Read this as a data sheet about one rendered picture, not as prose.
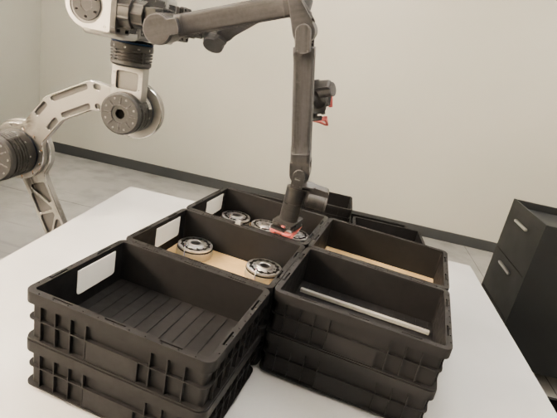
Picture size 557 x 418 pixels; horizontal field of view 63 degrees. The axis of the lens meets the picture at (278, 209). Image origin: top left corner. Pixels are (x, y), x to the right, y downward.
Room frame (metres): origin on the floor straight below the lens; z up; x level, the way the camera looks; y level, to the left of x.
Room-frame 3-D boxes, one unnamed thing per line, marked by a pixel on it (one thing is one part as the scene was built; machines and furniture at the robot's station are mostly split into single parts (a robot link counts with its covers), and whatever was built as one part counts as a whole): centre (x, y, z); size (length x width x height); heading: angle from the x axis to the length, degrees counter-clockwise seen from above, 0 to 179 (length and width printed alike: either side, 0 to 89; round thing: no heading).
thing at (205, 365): (0.82, 0.21, 0.92); 0.40 x 0.30 x 0.02; 75
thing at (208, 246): (1.21, 0.22, 0.86); 0.10 x 0.10 x 0.01
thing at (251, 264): (1.16, 0.01, 0.86); 0.10 x 0.10 x 0.01
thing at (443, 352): (1.01, -0.25, 0.92); 0.40 x 0.30 x 0.02; 75
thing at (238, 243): (1.11, 0.13, 0.87); 0.40 x 0.30 x 0.11; 75
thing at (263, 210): (1.40, 0.05, 0.87); 0.40 x 0.30 x 0.11; 75
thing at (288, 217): (1.30, -0.04, 0.98); 0.10 x 0.07 x 0.07; 160
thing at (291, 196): (1.30, -0.05, 1.04); 0.07 x 0.06 x 0.07; 85
